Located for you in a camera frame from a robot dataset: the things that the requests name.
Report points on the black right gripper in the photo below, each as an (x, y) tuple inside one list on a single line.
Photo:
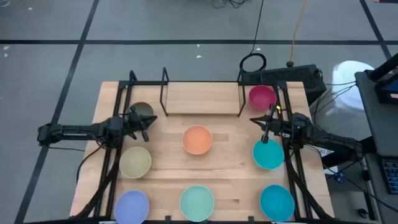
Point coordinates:
[(281, 126)]

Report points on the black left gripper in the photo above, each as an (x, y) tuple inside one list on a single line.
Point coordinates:
[(133, 123)]

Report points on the olive grey bowl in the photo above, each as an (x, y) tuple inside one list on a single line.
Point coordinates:
[(144, 109)]

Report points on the magenta bowl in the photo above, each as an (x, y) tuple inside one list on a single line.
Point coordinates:
[(261, 97)]

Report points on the teal bowl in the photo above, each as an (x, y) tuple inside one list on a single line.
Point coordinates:
[(269, 155)]

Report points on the cream yellow bowl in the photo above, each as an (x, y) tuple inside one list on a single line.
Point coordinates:
[(135, 162)]

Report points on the orange bowl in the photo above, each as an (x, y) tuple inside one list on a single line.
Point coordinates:
[(197, 140)]

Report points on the bright blue bowl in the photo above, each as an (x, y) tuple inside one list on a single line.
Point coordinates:
[(276, 203)]

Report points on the lavender bowl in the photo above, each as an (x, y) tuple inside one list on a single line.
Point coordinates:
[(131, 208)]

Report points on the mint green bowl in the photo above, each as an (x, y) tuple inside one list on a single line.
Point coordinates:
[(196, 203)]

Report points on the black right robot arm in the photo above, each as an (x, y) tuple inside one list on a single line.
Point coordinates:
[(329, 141)]

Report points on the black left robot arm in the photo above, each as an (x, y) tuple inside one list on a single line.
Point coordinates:
[(77, 132)]

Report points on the white paper label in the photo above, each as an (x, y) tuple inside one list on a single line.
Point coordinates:
[(326, 152)]

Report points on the black support beam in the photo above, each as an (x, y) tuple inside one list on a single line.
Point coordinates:
[(348, 158)]

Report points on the blue tag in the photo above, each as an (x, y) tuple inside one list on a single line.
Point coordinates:
[(339, 178)]

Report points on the grey side table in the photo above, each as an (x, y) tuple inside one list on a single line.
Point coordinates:
[(382, 124)]

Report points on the black device with blue screen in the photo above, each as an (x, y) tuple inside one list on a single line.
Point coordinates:
[(388, 90)]

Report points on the black pole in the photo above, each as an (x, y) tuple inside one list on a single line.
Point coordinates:
[(382, 68)]

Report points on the black keyboard with blue keys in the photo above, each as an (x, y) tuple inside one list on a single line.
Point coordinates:
[(391, 175)]

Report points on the dark grey desk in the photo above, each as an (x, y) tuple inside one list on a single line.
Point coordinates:
[(384, 211)]

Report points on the black metal table frame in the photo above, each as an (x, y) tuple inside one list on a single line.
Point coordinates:
[(143, 83)]

